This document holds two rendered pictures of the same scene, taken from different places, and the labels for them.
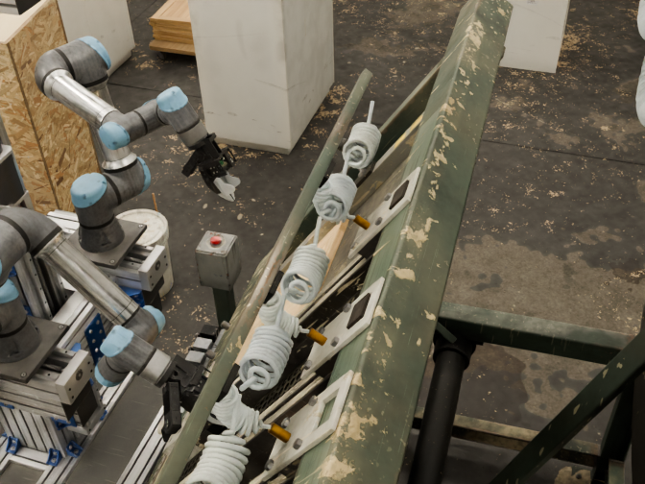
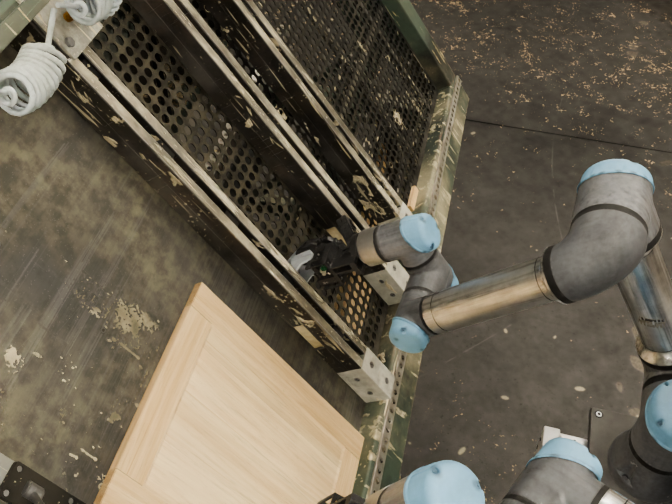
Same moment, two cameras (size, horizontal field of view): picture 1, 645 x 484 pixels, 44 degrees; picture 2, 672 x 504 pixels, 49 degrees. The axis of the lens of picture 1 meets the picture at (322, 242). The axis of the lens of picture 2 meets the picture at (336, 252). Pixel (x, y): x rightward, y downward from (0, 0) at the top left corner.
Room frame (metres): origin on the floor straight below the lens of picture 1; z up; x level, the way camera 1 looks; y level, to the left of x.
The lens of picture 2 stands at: (2.21, 0.26, 2.41)
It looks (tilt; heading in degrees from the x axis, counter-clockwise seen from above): 48 degrees down; 176
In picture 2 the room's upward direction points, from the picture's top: 1 degrees counter-clockwise
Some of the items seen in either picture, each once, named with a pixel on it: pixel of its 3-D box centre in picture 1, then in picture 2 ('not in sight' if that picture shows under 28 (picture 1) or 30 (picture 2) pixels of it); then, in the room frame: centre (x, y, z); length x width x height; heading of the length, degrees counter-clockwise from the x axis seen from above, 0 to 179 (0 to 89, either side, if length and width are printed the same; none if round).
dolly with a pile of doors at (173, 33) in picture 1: (195, 28); not in sight; (5.52, 0.88, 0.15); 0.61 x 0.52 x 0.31; 160
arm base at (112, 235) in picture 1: (98, 227); not in sight; (2.06, 0.74, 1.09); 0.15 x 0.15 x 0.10
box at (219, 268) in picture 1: (218, 261); not in sight; (2.14, 0.38, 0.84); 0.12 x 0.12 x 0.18; 73
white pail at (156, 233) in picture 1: (141, 248); not in sight; (2.94, 0.88, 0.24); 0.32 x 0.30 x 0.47; 160
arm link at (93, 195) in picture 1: (92, 198); not in sight; (2.07, 0.74, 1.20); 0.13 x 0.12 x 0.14; 135
